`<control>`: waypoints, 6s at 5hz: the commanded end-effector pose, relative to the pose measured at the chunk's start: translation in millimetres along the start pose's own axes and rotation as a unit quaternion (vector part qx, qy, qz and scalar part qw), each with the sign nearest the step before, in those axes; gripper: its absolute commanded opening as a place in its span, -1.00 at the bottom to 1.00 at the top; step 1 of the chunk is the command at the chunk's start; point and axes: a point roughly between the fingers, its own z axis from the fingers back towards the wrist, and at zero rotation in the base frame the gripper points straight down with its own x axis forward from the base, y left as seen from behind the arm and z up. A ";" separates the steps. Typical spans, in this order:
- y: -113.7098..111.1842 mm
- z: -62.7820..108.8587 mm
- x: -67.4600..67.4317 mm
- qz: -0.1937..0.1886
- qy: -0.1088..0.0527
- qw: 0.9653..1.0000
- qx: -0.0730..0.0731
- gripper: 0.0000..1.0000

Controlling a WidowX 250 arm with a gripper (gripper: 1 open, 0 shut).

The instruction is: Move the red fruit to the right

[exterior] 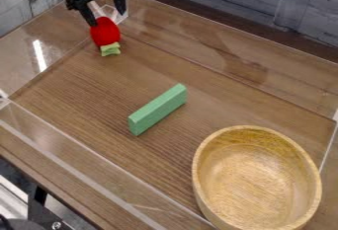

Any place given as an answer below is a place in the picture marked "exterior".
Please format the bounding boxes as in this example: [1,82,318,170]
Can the black table leg mount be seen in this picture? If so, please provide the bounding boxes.
[0,186,73,230]

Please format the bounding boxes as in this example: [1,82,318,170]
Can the red plush strawberry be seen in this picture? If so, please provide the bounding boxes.
[90,17,120,56]

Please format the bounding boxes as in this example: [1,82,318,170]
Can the clear acrylic corner bracket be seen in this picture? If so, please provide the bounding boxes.
[87,1,128,25]

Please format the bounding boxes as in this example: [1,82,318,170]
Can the wooden bowl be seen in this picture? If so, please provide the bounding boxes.
[191,125,322,230]

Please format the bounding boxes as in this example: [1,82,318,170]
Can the green rectangular block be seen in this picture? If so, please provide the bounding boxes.
[128,84,187,136]

